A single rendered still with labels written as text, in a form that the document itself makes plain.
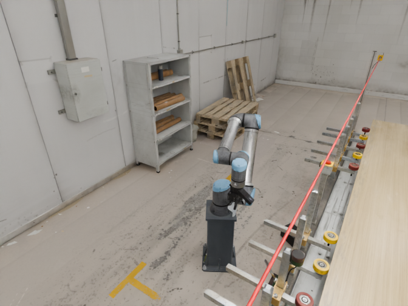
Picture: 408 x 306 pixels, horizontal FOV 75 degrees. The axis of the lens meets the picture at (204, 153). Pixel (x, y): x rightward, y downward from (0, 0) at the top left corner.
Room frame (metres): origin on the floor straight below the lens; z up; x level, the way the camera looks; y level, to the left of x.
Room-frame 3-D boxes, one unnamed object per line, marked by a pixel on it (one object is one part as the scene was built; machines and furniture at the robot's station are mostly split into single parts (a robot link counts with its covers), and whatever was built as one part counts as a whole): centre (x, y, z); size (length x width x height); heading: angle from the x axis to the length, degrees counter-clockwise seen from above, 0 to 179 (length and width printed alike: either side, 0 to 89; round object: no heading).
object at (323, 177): (1.52, -0.81, 0.93); 0.05 x 0.04 x 0.45; 146
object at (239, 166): (1.38, -0.21, 1.25); 0.10 x 0.09 x 0.12; 165
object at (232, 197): (1.39, -0.21, 1.08); 0.09 x 0.08 x 0.12; 57
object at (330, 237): (1.19, -0.77, 0.85); 0.08 x 0.08 x 0.11
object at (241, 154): (1.50, -0.23, 1.25); 0.12 x 0.12 x 0.09; 75
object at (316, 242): (1.30, -0.60, 0.81); 0.43 x 0.03 x 0.04; 56
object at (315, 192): (1.30, -0.67, 0.92); 0.03 x 0.03 x 0.48; 56
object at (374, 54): (3.20, -1.98, 1.20); 0.15 x 0.12 x 1.00; 146
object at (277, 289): (0.86, -0.38, 0.85); 0.13 x 0.06 x 0.05; 146
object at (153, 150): (3.81, 0.62, 0.78); 0.90 x 0.45 x 1.55; 148
